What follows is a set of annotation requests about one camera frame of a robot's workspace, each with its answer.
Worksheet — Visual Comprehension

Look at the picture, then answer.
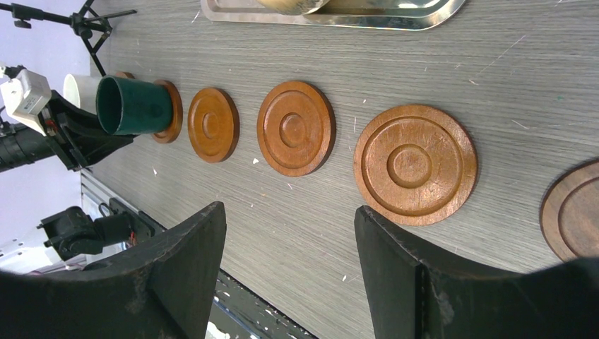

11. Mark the orange brown coaster front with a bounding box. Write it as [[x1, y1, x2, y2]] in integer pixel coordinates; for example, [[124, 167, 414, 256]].
[[353, 105, 478, 227]]

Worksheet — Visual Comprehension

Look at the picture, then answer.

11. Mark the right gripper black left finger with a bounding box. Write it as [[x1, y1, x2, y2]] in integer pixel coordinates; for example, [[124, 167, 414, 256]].
[[1, 201, 227, 338]]

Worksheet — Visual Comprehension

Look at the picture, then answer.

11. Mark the beige mug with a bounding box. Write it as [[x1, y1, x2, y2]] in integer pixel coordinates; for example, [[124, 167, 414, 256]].
[[258, 0, 329, 16]]

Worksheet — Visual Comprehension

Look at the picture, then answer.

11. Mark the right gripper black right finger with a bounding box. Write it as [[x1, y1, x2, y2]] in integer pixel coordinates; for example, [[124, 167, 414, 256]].
[[355, 206, 598, 338]]

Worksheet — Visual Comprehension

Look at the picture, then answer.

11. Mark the dark green mug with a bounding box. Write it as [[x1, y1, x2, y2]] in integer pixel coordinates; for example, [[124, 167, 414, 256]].
[[95, 76, 174, 136]]

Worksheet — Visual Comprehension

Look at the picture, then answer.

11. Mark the metal tray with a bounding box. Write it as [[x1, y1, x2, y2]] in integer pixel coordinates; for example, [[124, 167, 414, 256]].
[[201, 0, 466, 31]]

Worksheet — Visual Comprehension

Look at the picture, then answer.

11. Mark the dark wooden coaster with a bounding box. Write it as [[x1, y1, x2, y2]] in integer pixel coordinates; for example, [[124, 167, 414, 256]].
[[539, 159, 598, 261]]

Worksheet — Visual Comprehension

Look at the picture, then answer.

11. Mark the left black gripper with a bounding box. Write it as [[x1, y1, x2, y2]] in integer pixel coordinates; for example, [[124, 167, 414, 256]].
[[1, 90, 136, 172]]

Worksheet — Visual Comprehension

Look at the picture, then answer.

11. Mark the orange brown coaster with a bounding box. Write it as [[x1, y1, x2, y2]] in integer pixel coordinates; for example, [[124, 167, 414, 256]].
[[353, 105, 478, 227], [115, 71, 135, 79]]

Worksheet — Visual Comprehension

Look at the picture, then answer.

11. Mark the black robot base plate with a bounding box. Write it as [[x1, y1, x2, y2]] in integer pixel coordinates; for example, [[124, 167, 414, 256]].
[[206, 269, 316, 338]]

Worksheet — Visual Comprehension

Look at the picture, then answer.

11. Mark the white blue mug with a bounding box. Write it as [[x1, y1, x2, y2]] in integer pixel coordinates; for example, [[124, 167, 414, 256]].
[[62, 73, 102, 115]]

